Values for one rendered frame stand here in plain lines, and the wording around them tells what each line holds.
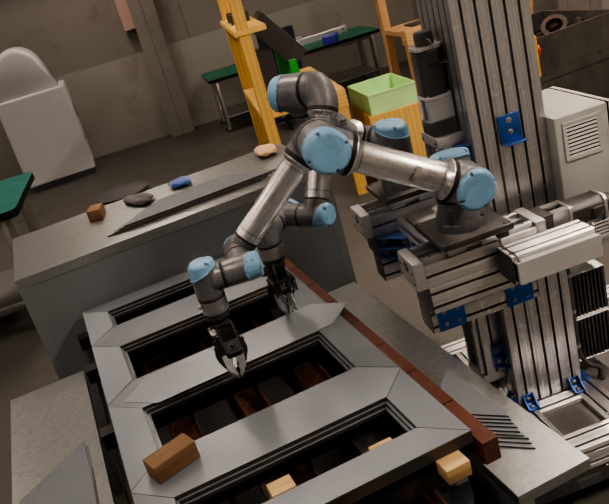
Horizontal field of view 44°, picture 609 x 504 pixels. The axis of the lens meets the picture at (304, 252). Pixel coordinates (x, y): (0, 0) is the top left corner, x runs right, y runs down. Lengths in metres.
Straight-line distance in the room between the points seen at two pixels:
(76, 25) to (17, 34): 0.71
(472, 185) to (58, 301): 1.69
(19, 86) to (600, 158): 7.52
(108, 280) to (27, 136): 6.32
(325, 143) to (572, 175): 0.93
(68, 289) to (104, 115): 7.23
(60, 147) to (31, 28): 1.63
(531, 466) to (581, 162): 1.04
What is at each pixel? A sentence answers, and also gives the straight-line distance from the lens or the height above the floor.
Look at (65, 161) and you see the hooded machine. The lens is 9.27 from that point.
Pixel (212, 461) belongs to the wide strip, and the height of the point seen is 0.85.
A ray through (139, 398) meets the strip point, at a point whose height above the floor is 0.85.
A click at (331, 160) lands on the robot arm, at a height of 1.40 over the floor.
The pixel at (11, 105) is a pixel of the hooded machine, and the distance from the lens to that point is 9.19.
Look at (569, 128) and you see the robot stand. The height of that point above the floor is 1.19.
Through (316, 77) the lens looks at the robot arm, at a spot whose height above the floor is 1.53.
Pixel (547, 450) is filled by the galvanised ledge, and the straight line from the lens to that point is 1.93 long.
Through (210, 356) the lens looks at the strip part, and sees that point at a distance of 2.32.
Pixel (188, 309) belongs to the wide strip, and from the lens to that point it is 2.68.
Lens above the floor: 1.93
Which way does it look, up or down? 22 degrees down
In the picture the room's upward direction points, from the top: 16 degrees counter-clockwise
